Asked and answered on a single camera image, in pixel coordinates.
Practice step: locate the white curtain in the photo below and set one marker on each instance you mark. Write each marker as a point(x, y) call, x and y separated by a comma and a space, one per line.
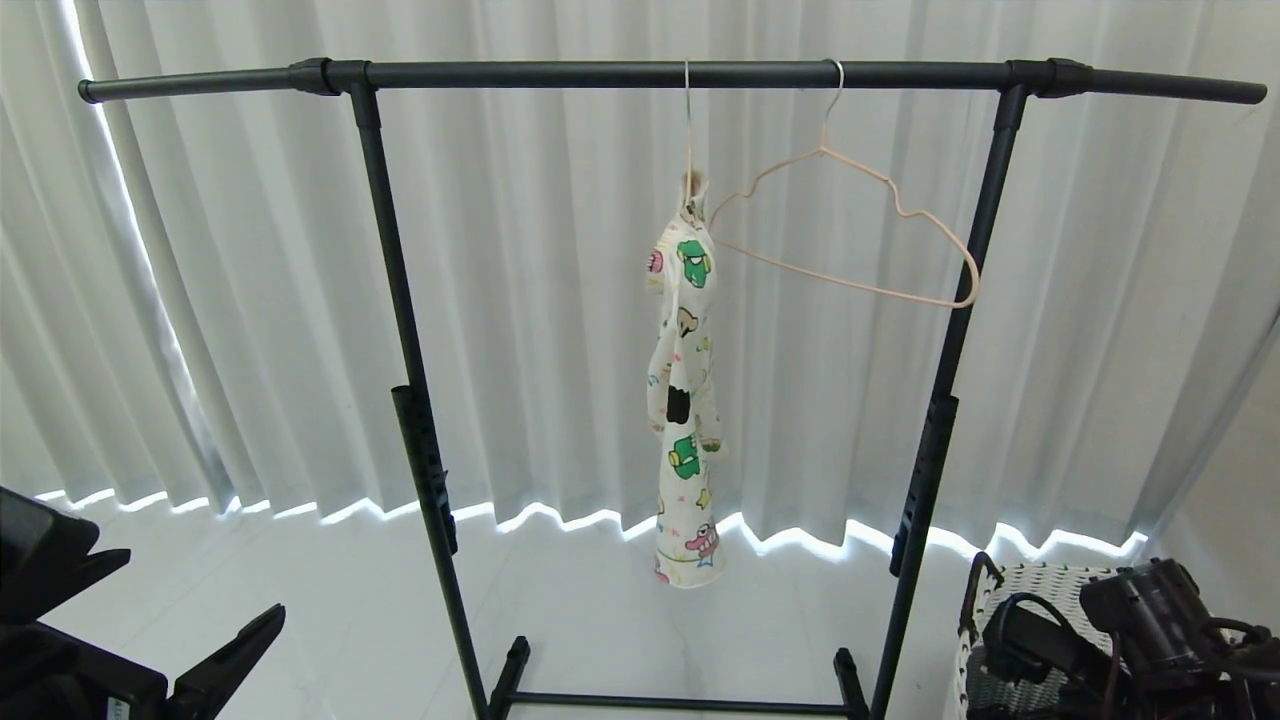
point(560, 300)

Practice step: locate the pink clothes hanger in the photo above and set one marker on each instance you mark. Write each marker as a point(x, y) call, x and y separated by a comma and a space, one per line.
point(823, 152)
point(687, 130)

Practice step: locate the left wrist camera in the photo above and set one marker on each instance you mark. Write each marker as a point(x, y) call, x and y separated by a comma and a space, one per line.
point(40, 550)

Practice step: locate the black clothes rack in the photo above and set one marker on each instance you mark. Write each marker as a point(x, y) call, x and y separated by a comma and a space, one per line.
point(600, 74)

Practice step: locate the white laundry basket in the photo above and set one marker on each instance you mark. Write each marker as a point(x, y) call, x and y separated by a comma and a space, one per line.
point(1040, 580)

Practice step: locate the cream printed garment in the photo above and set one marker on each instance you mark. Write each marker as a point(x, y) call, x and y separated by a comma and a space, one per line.
point(685, 480)

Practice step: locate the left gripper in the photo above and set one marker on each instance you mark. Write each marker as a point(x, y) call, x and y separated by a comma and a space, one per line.
point(70, 680)

